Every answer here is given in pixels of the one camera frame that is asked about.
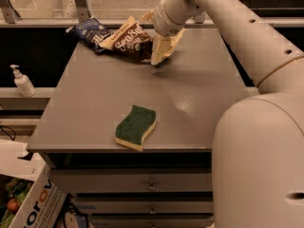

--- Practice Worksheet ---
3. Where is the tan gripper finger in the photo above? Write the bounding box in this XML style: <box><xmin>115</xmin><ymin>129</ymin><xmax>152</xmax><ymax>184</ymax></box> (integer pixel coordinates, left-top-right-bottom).
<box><xmin>139</xmin><ymin>10</ymin><xmax>153</xmax><ymax>24</ymax></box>
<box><xmin>151</xmin><ymin>28</ymin><xmax>185</xmax><ymax>66</ymax></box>

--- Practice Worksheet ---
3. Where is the brown sea salt chip bag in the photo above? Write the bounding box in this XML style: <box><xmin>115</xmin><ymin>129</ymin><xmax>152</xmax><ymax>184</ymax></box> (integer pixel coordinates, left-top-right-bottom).
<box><xmin>99</xmin><ymin>16</ymin><xmax>153</xmax><ymax>62</ymax></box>

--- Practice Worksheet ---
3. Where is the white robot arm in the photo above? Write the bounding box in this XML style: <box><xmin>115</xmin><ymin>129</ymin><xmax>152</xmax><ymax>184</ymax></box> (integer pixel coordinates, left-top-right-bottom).
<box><xmin>147</xmin><ymin>0</ymin><xmax>304</xmax><ymax>228</ymax></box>

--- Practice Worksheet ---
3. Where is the blue chip bag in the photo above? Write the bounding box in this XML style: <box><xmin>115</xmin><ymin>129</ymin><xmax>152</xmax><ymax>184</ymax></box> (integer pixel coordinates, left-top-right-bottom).
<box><xmin>66</xmin><ymin>17</ymin><xmax>111</xmax><ymax>53</ymax></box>

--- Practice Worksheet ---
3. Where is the green and yellow sponge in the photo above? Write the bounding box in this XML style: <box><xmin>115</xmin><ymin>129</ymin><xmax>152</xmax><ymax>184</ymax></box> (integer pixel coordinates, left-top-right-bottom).
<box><xmin>115</xmin><ymin>105</ymin><xmax>157</xmax><ymax>151</ymax></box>

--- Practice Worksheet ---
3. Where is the grey drawer cabinet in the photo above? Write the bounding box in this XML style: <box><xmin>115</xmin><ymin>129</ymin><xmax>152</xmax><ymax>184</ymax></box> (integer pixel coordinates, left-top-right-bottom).
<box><xmin>29</xmin><ymin>28</ymin><xmax>248</xmax><ymax>228</ymax></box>

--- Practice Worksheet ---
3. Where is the white pump bottle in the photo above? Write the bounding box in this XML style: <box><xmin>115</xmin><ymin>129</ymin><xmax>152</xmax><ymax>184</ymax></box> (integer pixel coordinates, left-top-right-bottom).
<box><xmin>10</xmin><ymin>65</ymin><xmax>36</xmax><ymax>97</ymax></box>

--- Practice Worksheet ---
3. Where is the top drawer knob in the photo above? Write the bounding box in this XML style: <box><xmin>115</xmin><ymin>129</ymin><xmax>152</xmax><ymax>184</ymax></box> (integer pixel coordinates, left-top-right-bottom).
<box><xmin>146</xmin><ymin>181</ymin><xmax>157</xmax><ymax>191</ymax></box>

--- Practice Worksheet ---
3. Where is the white cardboard box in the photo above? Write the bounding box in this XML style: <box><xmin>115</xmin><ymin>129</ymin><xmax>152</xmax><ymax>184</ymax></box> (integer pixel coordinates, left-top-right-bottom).
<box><xmin>0</xmin><ymin>140</ymin><xmax>67</xmax><ymax>228</ymax></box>

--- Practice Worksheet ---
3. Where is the black cable on floor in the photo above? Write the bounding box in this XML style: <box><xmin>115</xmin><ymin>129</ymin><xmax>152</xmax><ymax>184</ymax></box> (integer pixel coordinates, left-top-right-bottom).
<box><xmin>0</xmin><ymin>124</ymin><xmax>17</xmax><ymax>142</ymax></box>

